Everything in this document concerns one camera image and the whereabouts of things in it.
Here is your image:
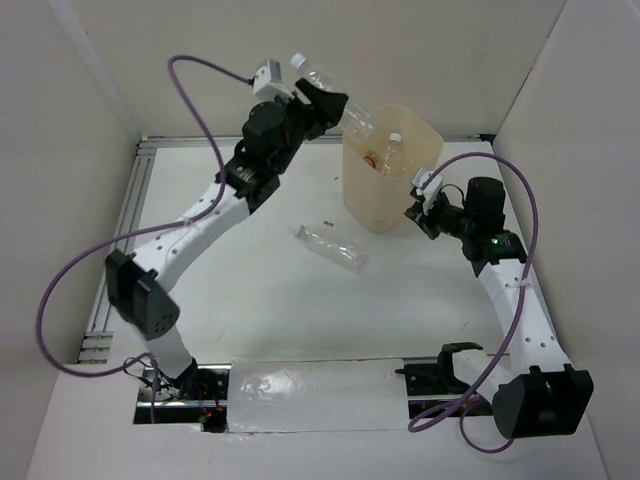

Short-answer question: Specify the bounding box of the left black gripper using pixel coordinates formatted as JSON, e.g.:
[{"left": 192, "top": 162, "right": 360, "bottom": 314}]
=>
[{"left": 271, "top": 78, "right": 348, "bottom": 175}]

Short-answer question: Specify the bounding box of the clear bottle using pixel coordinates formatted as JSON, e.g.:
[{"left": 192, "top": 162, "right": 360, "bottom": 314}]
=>
[
  {"left": 295, "top": 224, "right": 368, "bottom": 273},
  {"left": 290, "top": 52, "right": 376, "bottom": 144}
]

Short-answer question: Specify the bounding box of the clear bottle pointing down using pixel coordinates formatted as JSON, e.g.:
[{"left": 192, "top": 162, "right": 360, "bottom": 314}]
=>
[{"left": 380, "top": 132, "right": 405, "bottom": 177}]

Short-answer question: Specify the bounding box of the red cap labelled bottle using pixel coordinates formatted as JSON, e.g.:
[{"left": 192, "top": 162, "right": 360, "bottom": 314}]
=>
[{"left": 363, "top": 152, "right": 380, "bottom": 170}]

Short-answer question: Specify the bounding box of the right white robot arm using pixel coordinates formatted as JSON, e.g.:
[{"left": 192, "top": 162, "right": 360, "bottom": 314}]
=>
[{"left": 405, "top": 169, "right": 594, "bottom": 439}]

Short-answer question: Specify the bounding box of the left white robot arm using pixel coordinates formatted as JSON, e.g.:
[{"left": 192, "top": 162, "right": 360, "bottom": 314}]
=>
[{"left": 105, "top": 79, "right": 348, "bottom": 399}]

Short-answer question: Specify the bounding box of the beige plastic bin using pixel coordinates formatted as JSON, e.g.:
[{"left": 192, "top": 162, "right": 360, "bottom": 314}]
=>
[{"left": 342, "top": 105, "right": 444, "bottom": 233}]

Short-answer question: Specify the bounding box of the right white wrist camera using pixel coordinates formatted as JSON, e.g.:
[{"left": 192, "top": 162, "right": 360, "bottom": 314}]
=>
[{"left": 411, "top": 168, "right": 443, "bottom": 212}]

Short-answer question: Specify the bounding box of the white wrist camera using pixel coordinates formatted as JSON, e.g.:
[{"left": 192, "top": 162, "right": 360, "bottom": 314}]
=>
[
  {"left": 252, "top": 59, "right": 292, "bottom": 101},
  {"left": 411, "top": 168, "right": 443, "bottom": 212}
]

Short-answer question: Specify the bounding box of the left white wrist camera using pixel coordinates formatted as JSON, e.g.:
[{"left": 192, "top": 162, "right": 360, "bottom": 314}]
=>
[{"left": 252, "top": 59, "right": 292, "bottom": 101}]

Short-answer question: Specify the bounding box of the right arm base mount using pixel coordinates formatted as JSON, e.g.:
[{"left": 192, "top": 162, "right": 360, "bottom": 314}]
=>
[{"left": 395, "top": 359, "right": 469, "bottom": 419}]

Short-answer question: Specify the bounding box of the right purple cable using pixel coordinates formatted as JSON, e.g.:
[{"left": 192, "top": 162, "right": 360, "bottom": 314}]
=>
[{"left": 408, "top": 153, "right": 539, "bottom": 454}]

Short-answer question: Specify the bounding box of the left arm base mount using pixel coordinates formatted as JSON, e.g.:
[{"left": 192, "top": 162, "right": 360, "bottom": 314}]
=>
[{"left": 133, "top": 365, "right": 231, "bottom": 434}]

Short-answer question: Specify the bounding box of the aluminium frame rail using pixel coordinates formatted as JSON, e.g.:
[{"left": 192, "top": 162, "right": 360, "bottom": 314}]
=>
[{"left": 78, "top": 137, "right": 499, "bottom": 366}]

